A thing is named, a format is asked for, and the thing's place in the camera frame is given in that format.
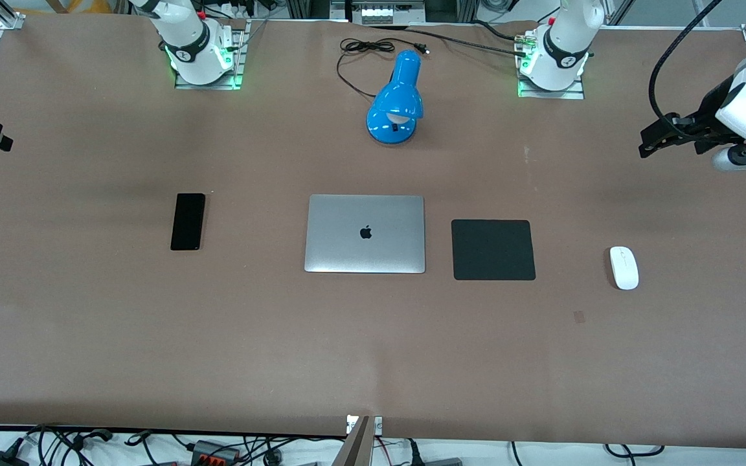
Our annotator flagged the black orange connector box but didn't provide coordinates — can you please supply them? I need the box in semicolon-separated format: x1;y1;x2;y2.
190;439;242;465

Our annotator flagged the black square mouse pad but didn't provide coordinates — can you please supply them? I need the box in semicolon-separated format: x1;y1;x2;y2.
451;219;536;282

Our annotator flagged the white computer mouse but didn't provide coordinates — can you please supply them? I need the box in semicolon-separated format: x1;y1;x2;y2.
609;246;640;291

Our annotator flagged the white power strip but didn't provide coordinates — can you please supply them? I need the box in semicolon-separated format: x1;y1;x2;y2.
360;3;413;25

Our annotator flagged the blue desk lamp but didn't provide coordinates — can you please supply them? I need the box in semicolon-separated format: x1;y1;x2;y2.
366;50;424;145

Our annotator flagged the black smartphone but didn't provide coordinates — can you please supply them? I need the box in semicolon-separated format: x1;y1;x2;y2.
170;193;206;251

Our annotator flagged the silver closed laptop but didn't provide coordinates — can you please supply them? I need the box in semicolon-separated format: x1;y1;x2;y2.
304;194;426;274

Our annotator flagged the wooden camera post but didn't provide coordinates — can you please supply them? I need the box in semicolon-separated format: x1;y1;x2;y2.
341;416;372;466

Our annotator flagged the small metal post bracket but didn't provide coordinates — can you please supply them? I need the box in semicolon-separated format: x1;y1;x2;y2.
346;414;383;436

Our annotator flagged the black lamp power cable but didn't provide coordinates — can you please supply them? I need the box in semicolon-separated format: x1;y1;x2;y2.
336;38;430;99

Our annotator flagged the black cable to arm base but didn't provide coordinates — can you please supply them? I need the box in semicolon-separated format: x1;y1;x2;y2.
370;23;530;58

